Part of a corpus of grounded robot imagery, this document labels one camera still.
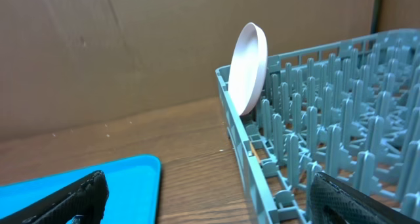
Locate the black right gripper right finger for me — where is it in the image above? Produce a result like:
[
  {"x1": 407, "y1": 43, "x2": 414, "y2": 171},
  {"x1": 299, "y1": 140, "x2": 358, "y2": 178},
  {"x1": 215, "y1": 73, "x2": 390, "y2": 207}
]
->
[{"x1": 308, "y1": 172, "x2": 419, "y2": 224}]

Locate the wooden chopstick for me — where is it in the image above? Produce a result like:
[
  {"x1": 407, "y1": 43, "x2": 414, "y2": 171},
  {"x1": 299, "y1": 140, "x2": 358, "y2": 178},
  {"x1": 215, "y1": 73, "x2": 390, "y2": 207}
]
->
[{"x1": 250, "y1": 142, "x2": 261, "y2": 165}]

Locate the white dinner plate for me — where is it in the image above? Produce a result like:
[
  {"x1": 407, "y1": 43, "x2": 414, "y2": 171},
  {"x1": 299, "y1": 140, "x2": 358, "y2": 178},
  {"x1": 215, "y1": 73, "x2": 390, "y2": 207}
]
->
[{"x1": 228, "y1": 22, "x2": 268, "y2": 116}]

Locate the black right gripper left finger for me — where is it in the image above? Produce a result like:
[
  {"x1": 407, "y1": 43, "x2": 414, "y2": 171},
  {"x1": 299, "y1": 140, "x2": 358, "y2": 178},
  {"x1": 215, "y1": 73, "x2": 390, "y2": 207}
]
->
[{"x1": 1, "y1": 170, "x2": 109, "y2": 224}]

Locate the grey dishwasher rack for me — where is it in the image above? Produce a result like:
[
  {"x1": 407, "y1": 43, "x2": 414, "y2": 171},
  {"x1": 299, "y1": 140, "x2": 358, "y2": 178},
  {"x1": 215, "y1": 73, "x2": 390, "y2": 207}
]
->
[{"x1": 215, "y1": 29, "x2": 419, "y2": 223}]

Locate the teal serving tray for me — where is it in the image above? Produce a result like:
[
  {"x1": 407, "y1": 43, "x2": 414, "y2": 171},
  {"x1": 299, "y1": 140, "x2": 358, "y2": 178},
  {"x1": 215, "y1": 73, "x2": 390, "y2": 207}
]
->
[{"x1": 1, "y1": 155, "x2": 161, "y2": 223}]

